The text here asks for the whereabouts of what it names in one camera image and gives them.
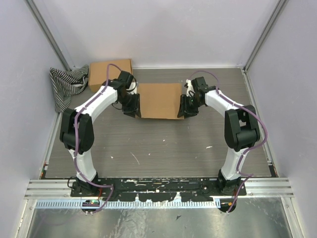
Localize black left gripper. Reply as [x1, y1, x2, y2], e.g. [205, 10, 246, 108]
[118, 92, 142, 119]

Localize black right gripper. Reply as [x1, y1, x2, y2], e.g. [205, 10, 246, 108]
[177, 94, 203, 119]

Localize brown cardboard box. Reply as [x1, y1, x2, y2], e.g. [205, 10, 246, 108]
[137, 83, 184, 119]
[88, 59, 132, 93]

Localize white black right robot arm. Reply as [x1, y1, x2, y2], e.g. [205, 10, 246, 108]
[177, 77, 260, 196]

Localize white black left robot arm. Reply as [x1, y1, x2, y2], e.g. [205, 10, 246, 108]
[59, 71, 141, 197]

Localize folded brown cardboard box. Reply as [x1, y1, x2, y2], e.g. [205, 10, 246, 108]
[88, 59, 132, 93]

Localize striped black white cloth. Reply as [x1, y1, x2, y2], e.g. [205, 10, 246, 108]
[49, 65, 89, 113]

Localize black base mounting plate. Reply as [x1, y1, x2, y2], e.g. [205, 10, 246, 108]
[67, 178, 246, 202]

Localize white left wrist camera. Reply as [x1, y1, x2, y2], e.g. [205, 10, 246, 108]
[127, 78, 138, 95]

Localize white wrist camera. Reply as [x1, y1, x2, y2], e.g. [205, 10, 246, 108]
[184, 79, 195, 97]
[127, 78, 138, 95]

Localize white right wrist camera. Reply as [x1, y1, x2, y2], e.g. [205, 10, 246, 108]
[184, 79, 195, 97]

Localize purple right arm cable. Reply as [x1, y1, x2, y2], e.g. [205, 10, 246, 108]
[189, 70, 269, 214]

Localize aluminium front frame rail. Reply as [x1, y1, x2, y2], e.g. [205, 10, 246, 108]
[25, 177, 294, 199]

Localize left aluminium corner post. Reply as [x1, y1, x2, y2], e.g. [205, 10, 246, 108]
[25, 0, 71, 70]

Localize aluminium corner post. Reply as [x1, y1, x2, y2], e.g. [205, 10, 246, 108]
[243, 0, 289, 72]
[25, 0, 71, 70]

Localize white slotted cable duct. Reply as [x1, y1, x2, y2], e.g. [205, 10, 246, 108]
[35, 199, 220, 209]

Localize right aluminium corner post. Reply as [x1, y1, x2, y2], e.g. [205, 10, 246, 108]
[243, 0, 289, 72]

